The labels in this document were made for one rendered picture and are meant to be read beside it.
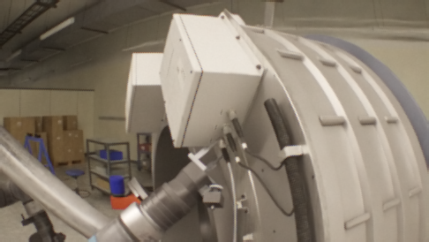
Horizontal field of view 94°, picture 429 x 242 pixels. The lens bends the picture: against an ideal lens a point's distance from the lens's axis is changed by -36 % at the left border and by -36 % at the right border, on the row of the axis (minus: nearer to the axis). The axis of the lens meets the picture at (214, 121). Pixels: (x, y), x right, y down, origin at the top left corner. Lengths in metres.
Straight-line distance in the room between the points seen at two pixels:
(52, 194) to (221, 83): 0.43
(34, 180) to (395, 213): 0.76
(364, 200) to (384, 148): 0.14
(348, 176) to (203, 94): 0.28
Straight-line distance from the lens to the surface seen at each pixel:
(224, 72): 0.48
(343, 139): 0.49
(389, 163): 0.58
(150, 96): 1.12
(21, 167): 0.63
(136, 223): 0.52
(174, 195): 0.52
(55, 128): 7.75
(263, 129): 0.51
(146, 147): 7.15
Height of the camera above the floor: 1.59
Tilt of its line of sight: 2 degrees down
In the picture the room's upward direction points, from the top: 1 degrees clockwise
